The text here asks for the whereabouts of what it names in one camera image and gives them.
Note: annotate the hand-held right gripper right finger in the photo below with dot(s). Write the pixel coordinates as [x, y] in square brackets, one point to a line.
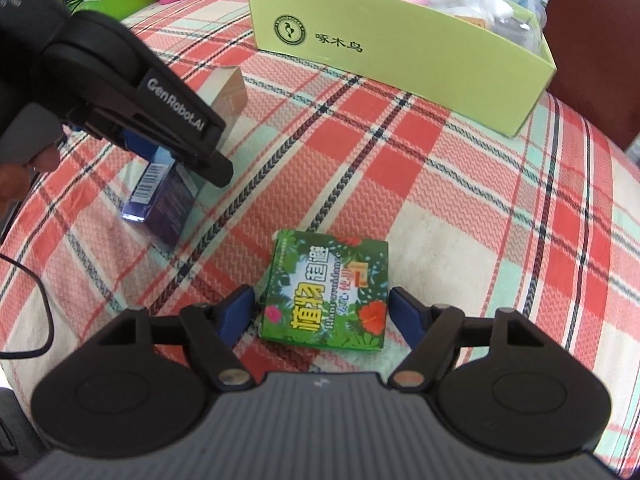
[407, 317]

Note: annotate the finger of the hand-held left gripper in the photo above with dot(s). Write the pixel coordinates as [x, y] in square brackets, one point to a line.
[142, 144]

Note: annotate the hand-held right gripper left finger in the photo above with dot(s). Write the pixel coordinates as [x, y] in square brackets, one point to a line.
[237, 312]

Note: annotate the dark blue purple carton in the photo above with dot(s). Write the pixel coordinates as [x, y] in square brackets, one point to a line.
[165, 205]

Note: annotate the green plant print box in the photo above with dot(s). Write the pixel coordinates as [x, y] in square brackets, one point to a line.
[325, 295]

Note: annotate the light green cardboard box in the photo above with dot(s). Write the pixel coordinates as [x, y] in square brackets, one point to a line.
[400, 60]

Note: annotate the clear plastic cup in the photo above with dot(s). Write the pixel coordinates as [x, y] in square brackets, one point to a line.
[520, 25]

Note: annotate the person's left hand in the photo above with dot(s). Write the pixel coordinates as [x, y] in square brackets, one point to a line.
[12, 182]

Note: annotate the plaid tablecloth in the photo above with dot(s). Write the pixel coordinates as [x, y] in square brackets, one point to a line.
[450, 200]

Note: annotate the brown chair back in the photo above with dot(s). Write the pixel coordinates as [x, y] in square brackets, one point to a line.
[590, 35]

